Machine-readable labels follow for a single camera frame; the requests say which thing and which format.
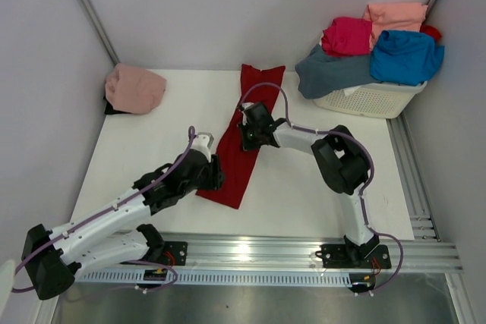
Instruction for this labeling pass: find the aluminium mounting rail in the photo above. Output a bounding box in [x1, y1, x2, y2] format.
[162, 232, 463, 273]

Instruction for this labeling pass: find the left corner aluminium profile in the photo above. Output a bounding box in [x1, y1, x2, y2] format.
[77, 0, 119, 66]

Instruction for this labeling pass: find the bright red t-shirt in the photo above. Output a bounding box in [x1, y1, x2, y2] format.
[420, 24, 443, 42]

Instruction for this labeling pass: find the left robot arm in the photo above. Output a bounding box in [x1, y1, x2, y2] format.
[20, 148, 224, 300]

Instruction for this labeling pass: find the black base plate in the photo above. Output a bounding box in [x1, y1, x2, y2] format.
[314, 244, 392, 269]
[153, 241, 188, 266]

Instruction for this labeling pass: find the folded black t-shirt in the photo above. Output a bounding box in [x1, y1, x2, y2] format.
[103, 95, 125, 115]

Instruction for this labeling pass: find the white laundry basket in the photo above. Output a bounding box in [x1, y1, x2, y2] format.
[313, 81, 428, 119]

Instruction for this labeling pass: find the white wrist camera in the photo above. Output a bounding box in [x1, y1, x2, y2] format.
[191, 132, 214, 162]
[238, 102, 254, 113]

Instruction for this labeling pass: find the slate blue t-shirt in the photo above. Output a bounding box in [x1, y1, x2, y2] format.
[295, 45, 375, 99]

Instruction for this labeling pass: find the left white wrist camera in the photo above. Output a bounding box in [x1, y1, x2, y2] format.
[191, 132, 214, 162]

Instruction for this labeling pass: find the purple cable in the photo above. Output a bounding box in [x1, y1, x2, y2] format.
[241, 83, 406, 291]
[9, 125, 179, 295]

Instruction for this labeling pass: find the white slotted cable duct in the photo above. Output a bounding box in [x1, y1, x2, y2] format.
[77, 268, 352, 288]

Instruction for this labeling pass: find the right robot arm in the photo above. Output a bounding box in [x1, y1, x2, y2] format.
[238, 102, 380, 267]

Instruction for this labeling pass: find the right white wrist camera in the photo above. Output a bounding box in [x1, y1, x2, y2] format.
[238, 102, 254, 113]

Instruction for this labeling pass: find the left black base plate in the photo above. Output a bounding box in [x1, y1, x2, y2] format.
[153, 241, 188, 266]

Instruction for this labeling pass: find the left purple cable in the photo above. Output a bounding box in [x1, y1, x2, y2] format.
[9, 125, 179, 295]

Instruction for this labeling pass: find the salmon pink t-shirt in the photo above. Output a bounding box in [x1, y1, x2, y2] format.
[362, 2, 428, 49]

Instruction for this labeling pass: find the folded pink t-shirt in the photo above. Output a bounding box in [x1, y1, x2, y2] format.
[105, 63, 167, 115]

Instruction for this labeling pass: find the dark red t-shirt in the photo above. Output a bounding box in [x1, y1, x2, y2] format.
[196, 64, 286, 209]

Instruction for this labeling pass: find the magenta t-shirt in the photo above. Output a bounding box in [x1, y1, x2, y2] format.
[321, 17, 372, 57]

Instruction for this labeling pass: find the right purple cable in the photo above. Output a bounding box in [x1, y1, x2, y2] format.
[241, 83, 406, 291]

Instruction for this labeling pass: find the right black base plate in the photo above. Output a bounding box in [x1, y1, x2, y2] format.
[314, 244, 392, 269]

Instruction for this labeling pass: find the white garment in basket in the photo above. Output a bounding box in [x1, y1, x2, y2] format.
[342, 86, 361, 96]

